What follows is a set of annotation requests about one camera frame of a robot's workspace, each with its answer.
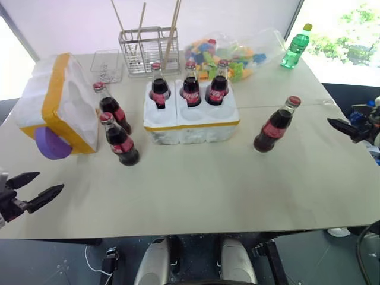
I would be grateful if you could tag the white foam bottle crate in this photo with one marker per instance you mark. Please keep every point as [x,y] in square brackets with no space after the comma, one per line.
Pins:
[193,130]

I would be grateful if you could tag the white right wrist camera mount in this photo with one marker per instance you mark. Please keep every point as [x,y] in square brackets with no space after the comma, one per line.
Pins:
[377,102]

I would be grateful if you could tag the black table leg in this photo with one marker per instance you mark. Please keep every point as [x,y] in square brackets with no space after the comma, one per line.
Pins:
[271,261]
[110,262]

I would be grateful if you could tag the green plastic bottle yellow cap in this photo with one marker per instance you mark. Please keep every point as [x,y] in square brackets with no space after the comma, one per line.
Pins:
[294,50]

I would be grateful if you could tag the pile of small white beads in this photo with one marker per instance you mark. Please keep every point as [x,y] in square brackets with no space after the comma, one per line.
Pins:
[107,74]

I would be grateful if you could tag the black frame post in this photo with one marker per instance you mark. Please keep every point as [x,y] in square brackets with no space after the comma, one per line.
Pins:
[17,29]
[294,17]

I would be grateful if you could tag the glass cola bottle red cap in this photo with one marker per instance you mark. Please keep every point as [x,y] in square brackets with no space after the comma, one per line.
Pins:
[159,89]
[190,90]
[121,145]
[271,130]
[114,111]
[217,90]

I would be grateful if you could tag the clear plastic bag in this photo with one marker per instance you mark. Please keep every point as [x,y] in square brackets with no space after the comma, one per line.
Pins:
[261,41]

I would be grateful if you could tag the pile of coloured toy bricks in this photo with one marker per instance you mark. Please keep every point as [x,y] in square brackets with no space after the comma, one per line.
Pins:
[225,53]

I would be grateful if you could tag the grey rounded robot leg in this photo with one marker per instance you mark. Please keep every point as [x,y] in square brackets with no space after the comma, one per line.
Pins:
[237,264]
[153,264]

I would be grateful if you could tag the white foam block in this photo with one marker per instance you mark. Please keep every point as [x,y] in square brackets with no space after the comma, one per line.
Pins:
[74,98]

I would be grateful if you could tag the clear plastic tray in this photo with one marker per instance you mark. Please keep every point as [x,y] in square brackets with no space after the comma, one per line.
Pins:
[105,59]

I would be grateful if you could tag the wooden chopstick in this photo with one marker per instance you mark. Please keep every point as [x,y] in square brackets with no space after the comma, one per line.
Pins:
[118,17]
[172,32]
[142,20]
[177,20]

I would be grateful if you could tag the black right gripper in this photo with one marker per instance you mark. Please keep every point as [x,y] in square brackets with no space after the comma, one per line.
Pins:
[364,123]

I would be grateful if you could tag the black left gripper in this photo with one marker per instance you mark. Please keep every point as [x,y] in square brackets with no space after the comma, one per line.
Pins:
[11,205]

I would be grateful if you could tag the white object on floor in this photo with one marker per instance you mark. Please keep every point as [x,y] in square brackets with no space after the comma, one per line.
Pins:
[338,232]

